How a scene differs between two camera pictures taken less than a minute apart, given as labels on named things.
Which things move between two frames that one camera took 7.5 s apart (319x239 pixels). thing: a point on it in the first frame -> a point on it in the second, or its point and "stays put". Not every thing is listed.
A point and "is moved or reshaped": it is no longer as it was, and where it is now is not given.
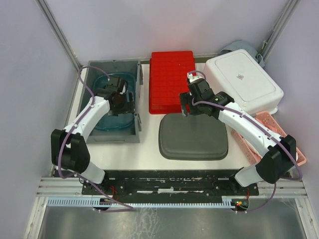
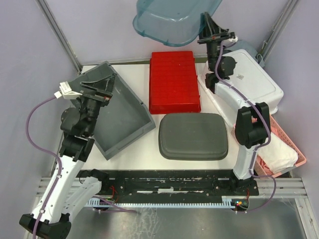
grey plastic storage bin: (122, 128) is moved or reshaped
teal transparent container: (116, 122) -> (171, 22)
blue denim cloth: (245, 46) stays put
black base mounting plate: (148, 184) stays put
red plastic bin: (168, 71) stays put
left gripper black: (129, 107) -> (104, 87)
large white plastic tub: (239, 74) stays put
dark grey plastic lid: (192, 137) stays put
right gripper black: (186, 98) -> (208, 29)
